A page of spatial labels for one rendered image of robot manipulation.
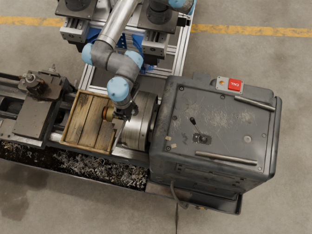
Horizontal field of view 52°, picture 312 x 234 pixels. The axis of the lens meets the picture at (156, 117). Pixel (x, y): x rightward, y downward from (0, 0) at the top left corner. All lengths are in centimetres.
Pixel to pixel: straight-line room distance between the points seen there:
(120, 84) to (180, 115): 52
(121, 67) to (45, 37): 236
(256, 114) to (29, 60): 237
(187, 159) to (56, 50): 219
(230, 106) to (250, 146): 22
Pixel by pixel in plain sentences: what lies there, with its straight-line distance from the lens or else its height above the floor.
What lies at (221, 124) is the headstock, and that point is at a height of 125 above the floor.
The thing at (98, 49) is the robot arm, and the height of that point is 170.
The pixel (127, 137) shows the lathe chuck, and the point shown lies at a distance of 162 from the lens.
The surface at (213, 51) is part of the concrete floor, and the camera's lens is 326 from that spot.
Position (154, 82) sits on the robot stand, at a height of 21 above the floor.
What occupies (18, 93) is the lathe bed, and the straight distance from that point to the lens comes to 221.
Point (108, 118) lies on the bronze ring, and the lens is 173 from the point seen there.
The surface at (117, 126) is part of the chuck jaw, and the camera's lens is 170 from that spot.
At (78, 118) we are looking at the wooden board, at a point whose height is 89.
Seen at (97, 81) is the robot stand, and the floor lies 21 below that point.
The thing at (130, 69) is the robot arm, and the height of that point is 170.
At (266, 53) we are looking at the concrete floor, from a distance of 337.
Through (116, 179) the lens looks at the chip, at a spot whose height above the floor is 58.
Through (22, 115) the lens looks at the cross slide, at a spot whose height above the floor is 97.
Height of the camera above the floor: 270
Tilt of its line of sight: 69 degrees down
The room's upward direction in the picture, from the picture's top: 1 degrees counter-clockwise
